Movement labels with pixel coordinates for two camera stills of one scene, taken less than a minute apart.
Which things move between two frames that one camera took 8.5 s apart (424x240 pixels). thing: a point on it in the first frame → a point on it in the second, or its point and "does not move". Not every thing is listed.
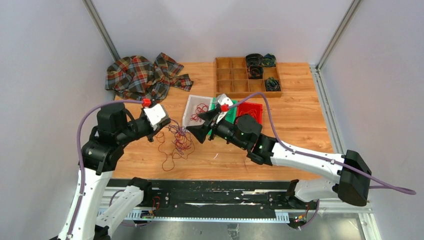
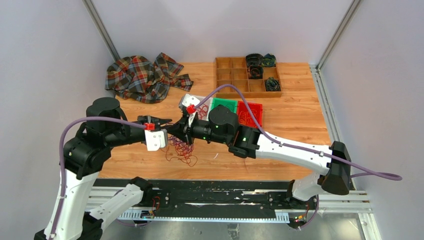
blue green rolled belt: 269,60 does not move
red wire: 201,108 does not move
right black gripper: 199,131 → 182,129
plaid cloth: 139,77 does not move
